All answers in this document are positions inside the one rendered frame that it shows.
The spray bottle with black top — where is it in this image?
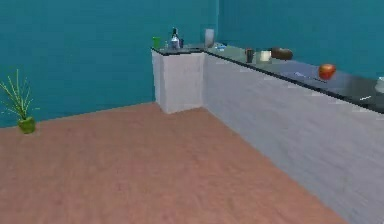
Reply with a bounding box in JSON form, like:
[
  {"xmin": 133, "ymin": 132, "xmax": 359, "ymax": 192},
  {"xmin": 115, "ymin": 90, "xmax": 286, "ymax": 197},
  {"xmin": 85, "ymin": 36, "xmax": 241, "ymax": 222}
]
[{"xmin": 169, "ymin": 27, "xmax": 181, "ymax": 51}]

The green potted house plant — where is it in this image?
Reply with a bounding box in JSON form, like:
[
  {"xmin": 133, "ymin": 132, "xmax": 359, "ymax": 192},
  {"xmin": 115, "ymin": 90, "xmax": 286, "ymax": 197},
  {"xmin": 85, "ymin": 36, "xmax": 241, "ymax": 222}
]
[{"xmin": 0, "ymin": 69, "xmax": 40, "ymax": 135}]

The brown bread loaf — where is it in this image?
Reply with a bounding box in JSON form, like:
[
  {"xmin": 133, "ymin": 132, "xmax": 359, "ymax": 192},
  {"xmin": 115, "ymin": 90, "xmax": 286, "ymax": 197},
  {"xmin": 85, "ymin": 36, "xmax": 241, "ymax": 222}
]
[{"xmin": 270, "ymin": 46, "xmax": 294, "ymax": 61}]

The white counter with dark top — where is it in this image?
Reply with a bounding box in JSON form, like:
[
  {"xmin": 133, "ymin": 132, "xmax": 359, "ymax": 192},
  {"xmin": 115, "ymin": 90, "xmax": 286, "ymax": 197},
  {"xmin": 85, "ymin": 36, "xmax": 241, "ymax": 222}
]
[{"xmin": 150, "ymin": 43, "xmax": 384, "ymax": 224}]

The red apple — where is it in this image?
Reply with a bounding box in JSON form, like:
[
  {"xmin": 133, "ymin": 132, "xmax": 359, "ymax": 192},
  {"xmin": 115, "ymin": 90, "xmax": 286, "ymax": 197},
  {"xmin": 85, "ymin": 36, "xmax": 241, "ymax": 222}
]
[{"xmin": 317, "ymin": 63, "xmax": 337, "ymax": 81}]

